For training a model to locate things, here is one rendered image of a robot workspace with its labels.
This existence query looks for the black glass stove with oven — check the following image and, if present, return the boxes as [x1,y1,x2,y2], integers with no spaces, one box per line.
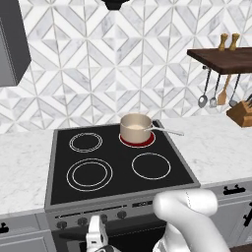
[43,119,202,252]

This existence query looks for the grey drawer front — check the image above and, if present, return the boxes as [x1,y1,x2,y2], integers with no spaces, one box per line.
[200,178,252,211]
[0,212,43,236]

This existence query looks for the hanging steel spatula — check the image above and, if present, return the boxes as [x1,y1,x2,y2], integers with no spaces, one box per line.
[209,73,221,109]

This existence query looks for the black drawer handle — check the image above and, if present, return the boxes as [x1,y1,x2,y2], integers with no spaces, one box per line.
[0,221,10,235]
[222,184,247,197]

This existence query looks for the hanging wooden spatula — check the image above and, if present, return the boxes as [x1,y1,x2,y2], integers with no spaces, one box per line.
[217,74,232,107]

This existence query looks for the grey cupboard door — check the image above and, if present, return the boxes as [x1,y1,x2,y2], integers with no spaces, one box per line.
[210,198,252,248]
[0,229,57,252]

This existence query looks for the black oven door handle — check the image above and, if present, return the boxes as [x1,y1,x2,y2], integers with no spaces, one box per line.
[58,220,167,241]

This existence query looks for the black range hood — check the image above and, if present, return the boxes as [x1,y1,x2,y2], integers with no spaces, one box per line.
[100,0,131,11]

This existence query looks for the black cupboard door handle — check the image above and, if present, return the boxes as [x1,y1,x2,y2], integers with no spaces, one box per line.
[242,202,252,227]

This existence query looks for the wooden pepper shaker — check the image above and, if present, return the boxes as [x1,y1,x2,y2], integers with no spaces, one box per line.
[228,32,241,52]

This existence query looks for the grey wall cupboard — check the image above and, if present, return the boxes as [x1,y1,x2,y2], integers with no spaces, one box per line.
[0,0,32,89]

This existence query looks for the dark wooden wall shelf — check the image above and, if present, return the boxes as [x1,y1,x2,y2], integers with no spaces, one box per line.
[186,46,252,76]

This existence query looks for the wooden salt shaker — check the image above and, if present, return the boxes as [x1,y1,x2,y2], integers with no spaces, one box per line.
[218,32,229,53]

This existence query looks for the hanging dark steel spoon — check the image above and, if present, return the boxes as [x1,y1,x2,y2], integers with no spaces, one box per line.
[227,73,242,108]

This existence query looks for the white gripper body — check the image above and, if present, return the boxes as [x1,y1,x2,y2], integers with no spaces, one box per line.
[86,214,109,238]

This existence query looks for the wooden knife block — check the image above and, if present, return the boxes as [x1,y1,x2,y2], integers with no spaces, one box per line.
[225,94,252,129]

